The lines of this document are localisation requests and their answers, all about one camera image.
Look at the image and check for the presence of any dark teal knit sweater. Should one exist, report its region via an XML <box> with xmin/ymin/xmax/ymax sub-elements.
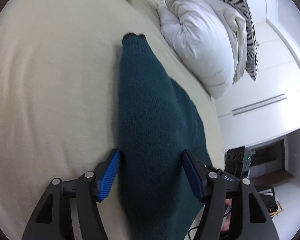
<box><xmin>118</xmin><ymin>33</ymin><xmax>211</xmax><ymax>239</ymax></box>

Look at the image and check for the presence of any person's right hand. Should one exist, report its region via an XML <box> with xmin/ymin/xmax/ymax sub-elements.
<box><xmin>221</xmin><ymin>199</ymin><xmax>232</xmax><ymax>232</ymax></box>

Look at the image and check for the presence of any white wardrobe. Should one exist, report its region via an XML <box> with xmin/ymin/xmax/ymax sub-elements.
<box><xmin>215</xmin><ymin>0</ymin><xmax>300</xmax><ymax>150</ymax></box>

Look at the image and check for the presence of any white duvet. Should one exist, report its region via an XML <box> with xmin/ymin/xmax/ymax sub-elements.
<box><xmin>157</xmin><ymin>0</ymin><xmax>248</xmax><ymax>99</ymax></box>

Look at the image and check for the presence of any beige bed sheet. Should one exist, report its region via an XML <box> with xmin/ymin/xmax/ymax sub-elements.
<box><xmin>0</xmin><ymin>0</ymin><xmax>224</xmax><ymax>239</ymax></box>

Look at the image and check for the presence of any zebra striped pillow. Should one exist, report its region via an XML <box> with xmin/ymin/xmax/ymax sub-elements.
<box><xmin>210</xmin><ymin>0</ymin><xmax>259</xmax><ymax>82</ymax></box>

